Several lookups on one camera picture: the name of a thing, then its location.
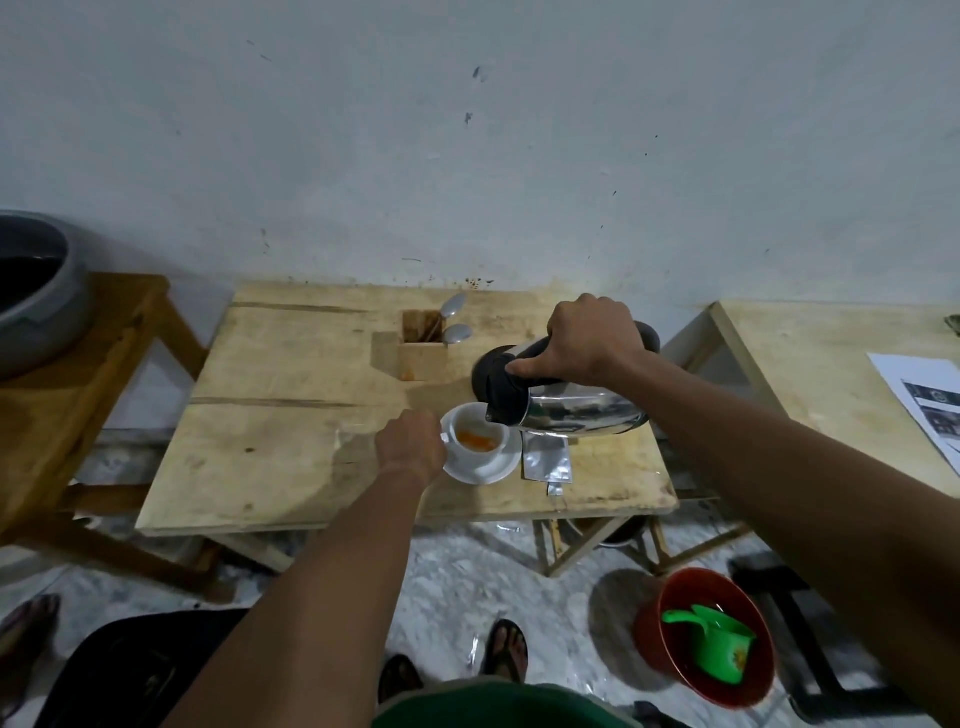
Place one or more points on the black metal stool frame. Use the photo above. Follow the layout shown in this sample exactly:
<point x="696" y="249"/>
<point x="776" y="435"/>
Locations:
<point x="810" y="660"/>

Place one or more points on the person's left forearm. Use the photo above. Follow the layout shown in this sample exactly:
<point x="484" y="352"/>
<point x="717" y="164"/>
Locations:
<point x="322" y="600"/>

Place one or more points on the person's green shirt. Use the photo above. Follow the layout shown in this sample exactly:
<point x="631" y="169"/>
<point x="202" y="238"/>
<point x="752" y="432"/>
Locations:
<point x="502" y="709"/>

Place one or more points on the red plastic bucket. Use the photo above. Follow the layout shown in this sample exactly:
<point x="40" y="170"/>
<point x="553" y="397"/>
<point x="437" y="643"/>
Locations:
<point x="667" y="645"/>

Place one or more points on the grey metal pot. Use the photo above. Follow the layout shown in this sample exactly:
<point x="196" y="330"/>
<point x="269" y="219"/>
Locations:
<point x="45" y="307"/>

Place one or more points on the black bag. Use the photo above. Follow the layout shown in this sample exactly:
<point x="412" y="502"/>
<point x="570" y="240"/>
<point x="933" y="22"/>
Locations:
<point x="127" y="667"/>

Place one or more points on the green plastic dipper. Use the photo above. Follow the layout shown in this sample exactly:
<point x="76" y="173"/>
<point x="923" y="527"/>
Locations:
<point x="720" y="645"/>

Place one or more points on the person's sandalled foot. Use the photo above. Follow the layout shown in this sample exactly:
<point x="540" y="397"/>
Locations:
<point x="399" y="677"/>
<point x="505" y="651"/>

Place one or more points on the wooden utensil holder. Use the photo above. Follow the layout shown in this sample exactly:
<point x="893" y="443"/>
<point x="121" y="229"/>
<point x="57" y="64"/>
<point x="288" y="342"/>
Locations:
<point x="422" y="361"/>

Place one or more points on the person's left sandalled foot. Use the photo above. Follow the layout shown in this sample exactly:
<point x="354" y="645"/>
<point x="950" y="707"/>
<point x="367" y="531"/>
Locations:
<point x="399" y="677"/>

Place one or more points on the clear plastic wrapper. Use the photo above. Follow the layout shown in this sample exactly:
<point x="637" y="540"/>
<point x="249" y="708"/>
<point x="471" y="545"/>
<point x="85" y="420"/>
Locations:
<point x="475" y="652"/>

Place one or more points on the printed paper sheet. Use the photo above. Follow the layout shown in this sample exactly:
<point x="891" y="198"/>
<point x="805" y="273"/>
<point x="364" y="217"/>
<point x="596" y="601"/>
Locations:
<point x="926" y="401"/>

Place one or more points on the wide wooden table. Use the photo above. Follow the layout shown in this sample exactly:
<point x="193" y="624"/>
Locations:
<point x="300" y="420"/>

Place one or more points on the person's right sandalled foot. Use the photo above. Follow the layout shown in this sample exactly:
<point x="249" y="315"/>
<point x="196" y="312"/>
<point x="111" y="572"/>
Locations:
<point x="505" y="651"/>

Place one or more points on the pale wooden table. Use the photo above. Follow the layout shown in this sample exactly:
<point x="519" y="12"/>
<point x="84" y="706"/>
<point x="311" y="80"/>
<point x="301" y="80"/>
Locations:
<point x="817" y="382"/>

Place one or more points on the black kettle base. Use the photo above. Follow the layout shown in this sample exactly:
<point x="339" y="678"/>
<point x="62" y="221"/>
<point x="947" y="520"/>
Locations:
<point x="484" y="367"/>

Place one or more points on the white cup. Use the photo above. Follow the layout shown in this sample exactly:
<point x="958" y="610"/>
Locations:
<point x="480" y="457"/>

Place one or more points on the person's right forearm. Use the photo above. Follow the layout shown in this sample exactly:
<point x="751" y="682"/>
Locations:
<point x="787" y="487"/>

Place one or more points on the person's left fingers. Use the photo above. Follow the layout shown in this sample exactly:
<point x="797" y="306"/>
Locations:
<point x="433" y="439"/>

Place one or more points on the dark brown wooden table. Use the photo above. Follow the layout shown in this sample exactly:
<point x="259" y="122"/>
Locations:
<point x="67" y="420"/>

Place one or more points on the white saucer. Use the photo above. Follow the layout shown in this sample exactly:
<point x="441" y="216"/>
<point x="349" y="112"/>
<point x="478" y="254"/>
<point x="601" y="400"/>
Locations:
<point x="506" y="469"/>

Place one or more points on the person's right thumb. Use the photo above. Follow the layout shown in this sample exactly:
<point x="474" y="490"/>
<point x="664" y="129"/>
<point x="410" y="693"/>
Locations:
<point x="532" y="367"/>

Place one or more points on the silver foil sachet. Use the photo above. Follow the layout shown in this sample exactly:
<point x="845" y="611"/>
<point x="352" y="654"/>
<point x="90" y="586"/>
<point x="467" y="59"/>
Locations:
<point x="546" y="457"/>

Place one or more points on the person's left hand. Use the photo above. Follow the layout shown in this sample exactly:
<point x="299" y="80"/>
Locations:
<point x="405" y="442"/>

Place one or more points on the person's right hand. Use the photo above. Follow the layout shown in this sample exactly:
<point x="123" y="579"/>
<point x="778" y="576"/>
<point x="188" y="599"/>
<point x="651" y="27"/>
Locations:
<point x="592" y="337"/>

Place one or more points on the metal spoon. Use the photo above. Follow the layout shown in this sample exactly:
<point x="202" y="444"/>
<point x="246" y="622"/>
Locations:
<point x="454" y="304"/>
<point x="458" y="334"/>

